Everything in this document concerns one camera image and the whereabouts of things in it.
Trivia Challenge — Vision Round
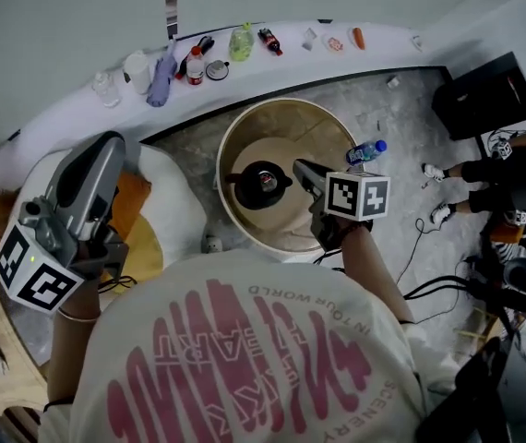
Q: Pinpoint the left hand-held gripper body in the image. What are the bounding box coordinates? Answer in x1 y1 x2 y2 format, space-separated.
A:
0 196 130 316

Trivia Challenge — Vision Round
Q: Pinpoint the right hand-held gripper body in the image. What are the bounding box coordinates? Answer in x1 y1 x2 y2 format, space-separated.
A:
309 171 391 251

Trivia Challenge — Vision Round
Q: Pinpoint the black kettle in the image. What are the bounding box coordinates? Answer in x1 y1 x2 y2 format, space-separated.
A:
224 159 294 211

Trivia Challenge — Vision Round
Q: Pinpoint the person's left forearm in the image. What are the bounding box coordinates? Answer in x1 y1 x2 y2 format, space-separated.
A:
45 288 102 408

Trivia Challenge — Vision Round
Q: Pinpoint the person's right forearm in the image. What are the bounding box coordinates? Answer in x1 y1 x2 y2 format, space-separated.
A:
331 221 416 325

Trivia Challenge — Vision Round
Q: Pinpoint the orange square cushion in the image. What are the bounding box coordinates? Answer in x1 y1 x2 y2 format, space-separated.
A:
114 171 153 244

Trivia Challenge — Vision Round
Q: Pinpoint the blue label water bottle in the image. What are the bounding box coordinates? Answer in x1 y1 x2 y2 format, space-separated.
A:
345 138 388 165

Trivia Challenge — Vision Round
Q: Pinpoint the thin metal bangle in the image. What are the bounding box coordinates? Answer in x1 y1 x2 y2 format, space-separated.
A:
56 308 101 325

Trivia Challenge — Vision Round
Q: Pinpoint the white fluffy pouf seat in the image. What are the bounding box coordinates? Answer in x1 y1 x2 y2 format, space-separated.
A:
22 143 209 290

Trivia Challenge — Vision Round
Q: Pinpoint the yellow round cushion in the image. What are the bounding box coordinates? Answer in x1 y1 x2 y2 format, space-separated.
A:
126 214 165 279

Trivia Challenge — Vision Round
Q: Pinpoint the clear plastic bottle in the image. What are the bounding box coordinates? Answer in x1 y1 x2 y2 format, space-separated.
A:
91 70 121 109

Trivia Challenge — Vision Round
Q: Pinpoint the white curved ledge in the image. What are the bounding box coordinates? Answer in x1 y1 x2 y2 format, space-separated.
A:
0 18 453 179

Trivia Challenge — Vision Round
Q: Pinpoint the white paper cup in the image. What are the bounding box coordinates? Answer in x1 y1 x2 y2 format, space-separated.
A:
123 49 152 95

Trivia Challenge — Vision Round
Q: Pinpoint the purple cloth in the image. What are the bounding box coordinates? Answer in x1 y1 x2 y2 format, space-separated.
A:
146 39 179 108

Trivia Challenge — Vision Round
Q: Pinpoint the white clog shoe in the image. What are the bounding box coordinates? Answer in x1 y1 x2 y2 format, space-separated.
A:
200 233 224 256

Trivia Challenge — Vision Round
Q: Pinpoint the small red label bottle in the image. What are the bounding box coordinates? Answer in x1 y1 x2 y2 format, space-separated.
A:
185 45 207 86

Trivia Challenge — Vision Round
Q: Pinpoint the white cup with saucer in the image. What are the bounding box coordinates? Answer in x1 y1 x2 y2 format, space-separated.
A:
205 59 231 82

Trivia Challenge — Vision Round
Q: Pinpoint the dark cola bottle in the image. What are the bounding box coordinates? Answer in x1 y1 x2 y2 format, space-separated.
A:
257 27 284 57

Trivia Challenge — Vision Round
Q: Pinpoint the green drink bottle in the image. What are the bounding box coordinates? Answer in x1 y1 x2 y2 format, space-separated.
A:
228 21 256 63

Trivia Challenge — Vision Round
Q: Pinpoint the dark wooden slatted panel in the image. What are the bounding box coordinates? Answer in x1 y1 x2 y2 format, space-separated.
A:
0 403 45 443

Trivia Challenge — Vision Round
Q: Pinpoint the black brush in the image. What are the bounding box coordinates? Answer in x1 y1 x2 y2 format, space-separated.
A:
174 35 216 81

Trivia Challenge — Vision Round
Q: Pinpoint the white pink print shirt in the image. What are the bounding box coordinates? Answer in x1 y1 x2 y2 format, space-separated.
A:
41 249 458 443

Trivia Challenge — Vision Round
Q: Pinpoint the red bead bracelet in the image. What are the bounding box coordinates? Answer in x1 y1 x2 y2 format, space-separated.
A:
339 222 361 244

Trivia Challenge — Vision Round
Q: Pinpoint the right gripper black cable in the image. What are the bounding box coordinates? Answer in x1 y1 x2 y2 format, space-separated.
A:
313 246 347 271

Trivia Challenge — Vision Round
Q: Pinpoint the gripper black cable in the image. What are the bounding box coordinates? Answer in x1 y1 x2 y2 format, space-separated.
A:
98 274 137 294
313 246 347 271

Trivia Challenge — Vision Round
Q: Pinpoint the thin black floor cable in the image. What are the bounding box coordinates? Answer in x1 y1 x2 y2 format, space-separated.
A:
396 218 430 285

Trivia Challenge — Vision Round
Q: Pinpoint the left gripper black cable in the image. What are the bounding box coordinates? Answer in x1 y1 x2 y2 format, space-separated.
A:
98 274 137 294

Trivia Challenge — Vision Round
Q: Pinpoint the thick black cable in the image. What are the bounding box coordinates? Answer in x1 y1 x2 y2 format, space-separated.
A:
403 274 476 302

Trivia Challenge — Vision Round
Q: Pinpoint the vertical metal wall strip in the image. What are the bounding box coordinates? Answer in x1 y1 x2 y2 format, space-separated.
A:
163 0 180 41

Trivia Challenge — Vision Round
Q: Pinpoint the black grey recorder pack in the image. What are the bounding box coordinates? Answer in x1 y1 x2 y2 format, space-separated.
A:
422 334 526 443

